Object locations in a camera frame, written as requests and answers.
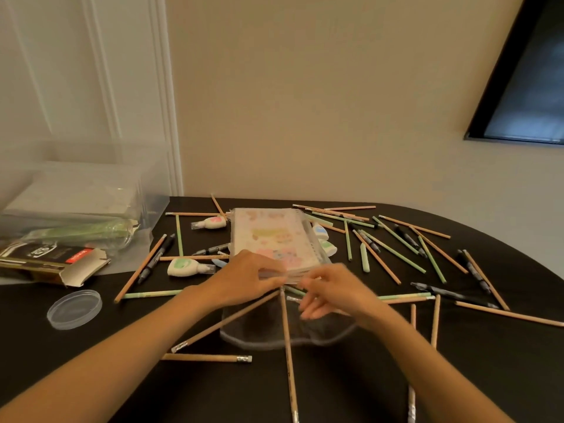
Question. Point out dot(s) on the white dotted notebook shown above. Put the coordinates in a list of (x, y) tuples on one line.
[(75, 193)]

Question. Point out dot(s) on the person's right forearm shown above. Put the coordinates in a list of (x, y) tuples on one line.
[(432, 370)]

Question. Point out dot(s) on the person's right hand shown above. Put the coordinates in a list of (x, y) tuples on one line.
[(343, 295)]

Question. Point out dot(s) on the clear tube of green pens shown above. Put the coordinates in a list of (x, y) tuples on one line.
[(79, 233)]

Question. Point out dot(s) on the clear plastic storage bin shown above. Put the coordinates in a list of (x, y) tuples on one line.
[(88, 151)]

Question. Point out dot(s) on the round clear plastic lid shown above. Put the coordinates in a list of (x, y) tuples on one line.
[(74, 309)]

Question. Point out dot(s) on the person's left hand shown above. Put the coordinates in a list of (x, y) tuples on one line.
[(244, 279)]

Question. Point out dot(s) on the light green pencil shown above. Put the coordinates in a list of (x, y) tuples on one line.
[(152, 294), (179, 235), (405, 296)]

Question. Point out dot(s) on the black gold pen box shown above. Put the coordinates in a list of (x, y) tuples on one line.
[(44, 255)]

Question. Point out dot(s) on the white green correction tape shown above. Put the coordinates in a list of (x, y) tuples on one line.
[(328, 248)]

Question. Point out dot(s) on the white pink correction tape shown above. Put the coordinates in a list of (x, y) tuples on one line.
[(211, 222)]

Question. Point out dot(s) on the person's left forearm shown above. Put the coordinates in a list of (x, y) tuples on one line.
[(110, 361)]

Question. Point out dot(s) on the white blue correction tape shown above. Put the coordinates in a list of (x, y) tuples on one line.
[(320, 232)]

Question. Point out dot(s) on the black wall television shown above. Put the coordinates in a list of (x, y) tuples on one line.
[(528, 92)]

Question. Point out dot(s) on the cluster of pencils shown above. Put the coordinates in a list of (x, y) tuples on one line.
[(387, 270)]

